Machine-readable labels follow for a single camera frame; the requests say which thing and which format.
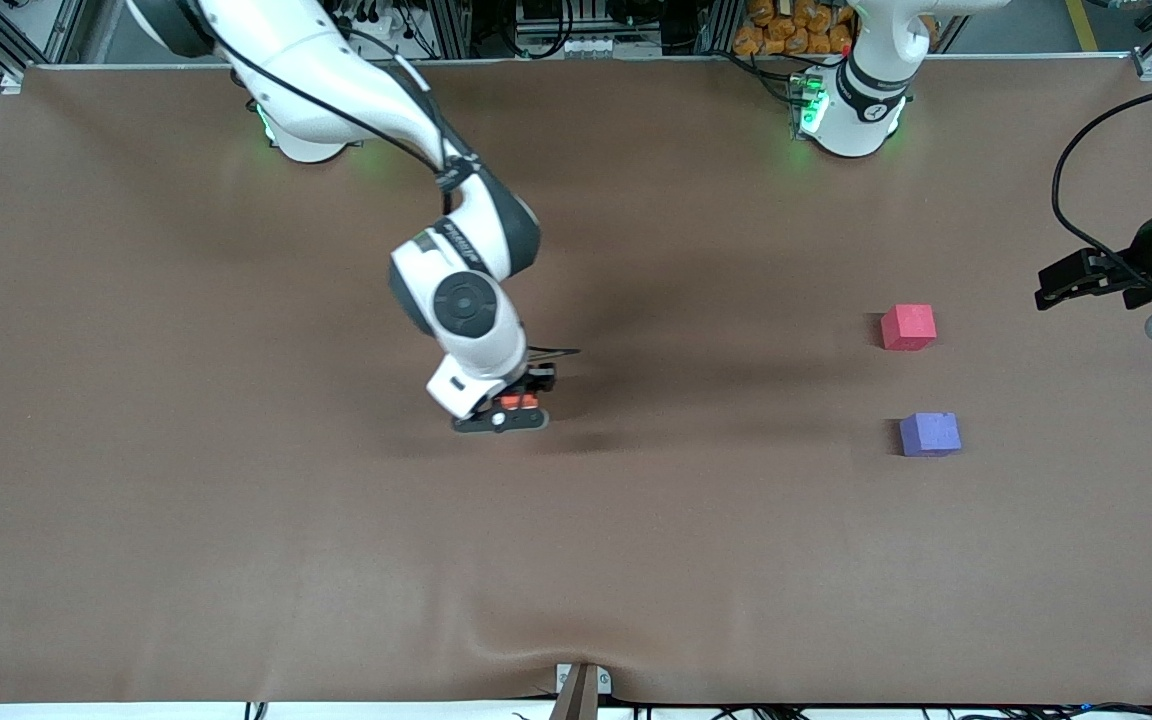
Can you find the brown table mat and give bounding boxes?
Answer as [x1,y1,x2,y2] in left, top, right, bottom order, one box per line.
[0,55,1152,706]

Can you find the red foam block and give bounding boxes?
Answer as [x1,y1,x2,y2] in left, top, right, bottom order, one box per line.
[880,304,938,352]

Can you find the purple foam block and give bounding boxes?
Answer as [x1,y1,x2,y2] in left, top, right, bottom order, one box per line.
[899,411,963,458]

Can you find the grey table clamp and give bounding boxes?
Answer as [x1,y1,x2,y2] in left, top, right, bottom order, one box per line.
[550,662,613,720]

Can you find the white connector strip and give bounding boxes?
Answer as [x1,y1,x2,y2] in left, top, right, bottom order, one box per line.
[516,33,664,59]

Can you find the bag of oranges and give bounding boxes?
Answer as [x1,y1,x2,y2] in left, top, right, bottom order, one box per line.
[733,0,857,57]

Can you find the white power strip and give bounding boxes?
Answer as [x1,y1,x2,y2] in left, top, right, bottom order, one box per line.
[336,5,407,43]

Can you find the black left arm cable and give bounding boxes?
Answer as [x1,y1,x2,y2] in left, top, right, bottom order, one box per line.
[1051,78,1152,286]

